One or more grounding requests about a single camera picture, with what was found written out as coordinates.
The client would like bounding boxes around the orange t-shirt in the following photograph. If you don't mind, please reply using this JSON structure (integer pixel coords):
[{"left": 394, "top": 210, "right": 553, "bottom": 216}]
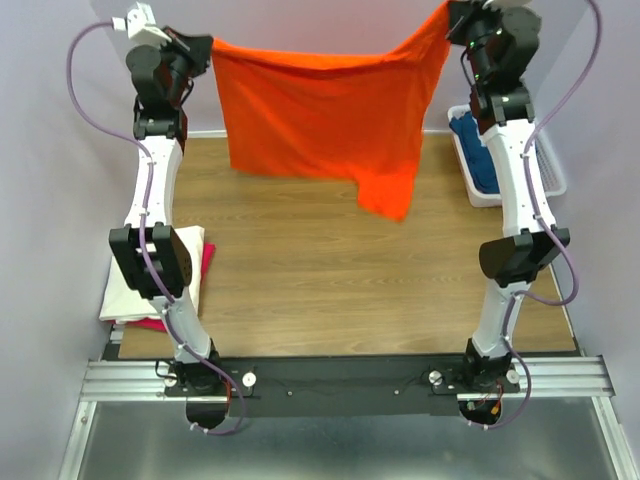
[{"left": 211, "top": 1, "right": 451, "bottom": 222}]

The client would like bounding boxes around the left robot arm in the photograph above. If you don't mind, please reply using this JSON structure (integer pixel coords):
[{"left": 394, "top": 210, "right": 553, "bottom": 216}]
[{"left": 109, "top": 25, "right": 224, "bottom": 396}]

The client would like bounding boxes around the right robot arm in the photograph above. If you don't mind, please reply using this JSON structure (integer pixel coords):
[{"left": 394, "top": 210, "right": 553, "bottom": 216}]
[{"left": 447, "top": 1, "right": 570, "bottom": 391}]

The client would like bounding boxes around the navy blue printed t-shirt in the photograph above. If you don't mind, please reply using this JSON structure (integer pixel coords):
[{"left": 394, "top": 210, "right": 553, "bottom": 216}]
[{"left": 449, "top": 111, "right": 499, "bottom": 194}]

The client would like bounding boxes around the white plastic laundry basket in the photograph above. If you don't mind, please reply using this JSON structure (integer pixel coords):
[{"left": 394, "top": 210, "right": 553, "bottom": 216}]
[{"left": 447, "top": 105, "right": 566, "bottom": 208}]

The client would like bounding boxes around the white folded t-shirt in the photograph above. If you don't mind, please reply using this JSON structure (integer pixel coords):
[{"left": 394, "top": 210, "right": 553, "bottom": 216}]
[{"left": 99, "top": 224, "right": 205, "bottom": 324}]

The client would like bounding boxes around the magenta folded t-shirt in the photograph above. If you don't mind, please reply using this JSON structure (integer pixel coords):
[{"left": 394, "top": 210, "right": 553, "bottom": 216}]
[{"left": 121, "top": 243, "right": 216, "bottom": 332}]

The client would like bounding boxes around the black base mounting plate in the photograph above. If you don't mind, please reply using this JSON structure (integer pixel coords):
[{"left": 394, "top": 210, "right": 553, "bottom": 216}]
[{"left": 160, "top": 354, "right": 521, "bottom": 427}]

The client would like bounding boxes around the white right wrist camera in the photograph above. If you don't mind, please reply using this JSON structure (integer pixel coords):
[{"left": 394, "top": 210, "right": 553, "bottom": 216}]
[{"left": 481, "top": 0, "right": 531, "bottom": 10}]

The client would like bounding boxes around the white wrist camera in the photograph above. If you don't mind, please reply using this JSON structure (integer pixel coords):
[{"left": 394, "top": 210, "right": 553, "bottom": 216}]
[
  {"left": 481, "top": 0, "right": 531, "bottom": 10},
  {"left": 111, "top": 2, "right": 171, "bottom": 46}
]

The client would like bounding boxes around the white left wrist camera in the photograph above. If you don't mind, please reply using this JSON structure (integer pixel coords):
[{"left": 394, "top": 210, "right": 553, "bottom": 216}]
[{"left": 111, "top": 2, "right": 171, "bottom": 46}]

